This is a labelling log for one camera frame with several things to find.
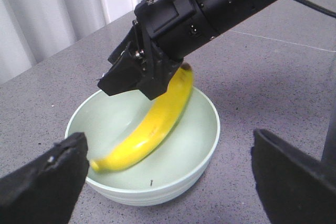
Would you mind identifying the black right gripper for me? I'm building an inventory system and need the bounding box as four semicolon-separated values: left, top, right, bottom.
108;0;219;100

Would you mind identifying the white pleated curtain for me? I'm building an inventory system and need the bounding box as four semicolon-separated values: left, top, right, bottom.
1;0;140;83

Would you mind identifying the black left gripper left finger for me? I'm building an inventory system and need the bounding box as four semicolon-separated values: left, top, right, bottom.
1;133;89;223

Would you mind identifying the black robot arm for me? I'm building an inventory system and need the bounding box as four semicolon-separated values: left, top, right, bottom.
1;0;335;223

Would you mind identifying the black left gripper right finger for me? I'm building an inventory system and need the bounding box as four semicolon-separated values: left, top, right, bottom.
251;129;335;223

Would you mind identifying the green ribbed bowl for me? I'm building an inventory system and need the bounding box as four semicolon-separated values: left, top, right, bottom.
65;89;221;206

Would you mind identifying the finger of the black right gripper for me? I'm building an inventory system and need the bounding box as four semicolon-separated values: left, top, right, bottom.
98;41;146;96

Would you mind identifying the yellow banana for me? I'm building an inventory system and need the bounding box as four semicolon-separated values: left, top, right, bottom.
90;63;194;172

